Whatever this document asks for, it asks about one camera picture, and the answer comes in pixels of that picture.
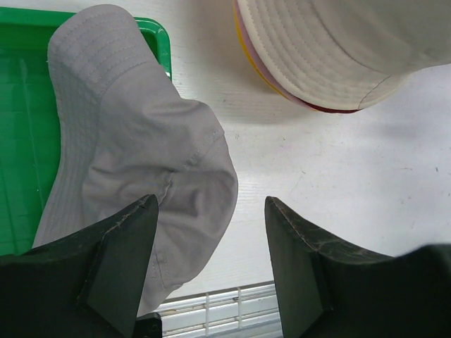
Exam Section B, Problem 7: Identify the dark red bucket hat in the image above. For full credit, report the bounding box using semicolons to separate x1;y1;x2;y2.
301;100;361;114

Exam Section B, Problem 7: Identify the green plastic bin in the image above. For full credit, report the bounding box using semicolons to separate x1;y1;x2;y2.
0;6;173;257

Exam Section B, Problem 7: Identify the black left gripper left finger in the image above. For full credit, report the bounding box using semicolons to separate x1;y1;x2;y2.
1;195;159;337

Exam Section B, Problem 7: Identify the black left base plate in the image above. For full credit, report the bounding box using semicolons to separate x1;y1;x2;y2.
132;312;163;338

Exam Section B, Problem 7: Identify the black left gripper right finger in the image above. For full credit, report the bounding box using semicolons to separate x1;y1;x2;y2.
264;196;450;338

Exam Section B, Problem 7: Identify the yellow bucket hat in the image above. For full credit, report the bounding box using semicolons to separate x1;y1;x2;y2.
233;1;284;96

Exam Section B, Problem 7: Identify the aluminium table frame rail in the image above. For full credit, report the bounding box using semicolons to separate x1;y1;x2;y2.
156;282;283;337

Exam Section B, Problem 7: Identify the grey bucket hat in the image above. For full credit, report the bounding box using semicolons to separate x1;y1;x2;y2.
34;4;238;315

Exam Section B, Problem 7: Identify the beige bucket hat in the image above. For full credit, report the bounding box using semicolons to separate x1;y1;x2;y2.
237;1;450;110

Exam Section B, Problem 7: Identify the pink bucket hat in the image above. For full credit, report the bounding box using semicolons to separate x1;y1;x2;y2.
237;3;315;111

